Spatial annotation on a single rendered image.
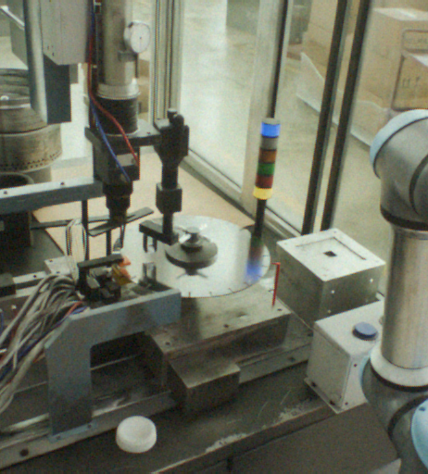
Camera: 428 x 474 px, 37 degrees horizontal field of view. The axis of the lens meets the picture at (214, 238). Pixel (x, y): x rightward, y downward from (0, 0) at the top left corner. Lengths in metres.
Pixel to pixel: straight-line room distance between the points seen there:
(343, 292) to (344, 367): 0.27
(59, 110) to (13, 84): 0.78
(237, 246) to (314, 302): 0.22
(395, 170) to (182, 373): 0.59
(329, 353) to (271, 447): 0.23
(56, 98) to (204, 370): 0.57
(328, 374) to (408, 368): 0.28
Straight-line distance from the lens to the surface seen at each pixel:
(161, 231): 1.26
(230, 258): 1.34
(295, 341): 1.45
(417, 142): 0.85
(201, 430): 1.24
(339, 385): 1.28
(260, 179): 1.54
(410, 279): 0.95
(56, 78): 1.22
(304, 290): 1.47
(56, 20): 1.11
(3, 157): 1.81
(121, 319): 1.12
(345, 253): 1.53
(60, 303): 1.23
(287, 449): 1.38
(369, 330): 1.27
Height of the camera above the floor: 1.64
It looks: 29 degrees down
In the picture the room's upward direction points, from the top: 5 degrees clockwise
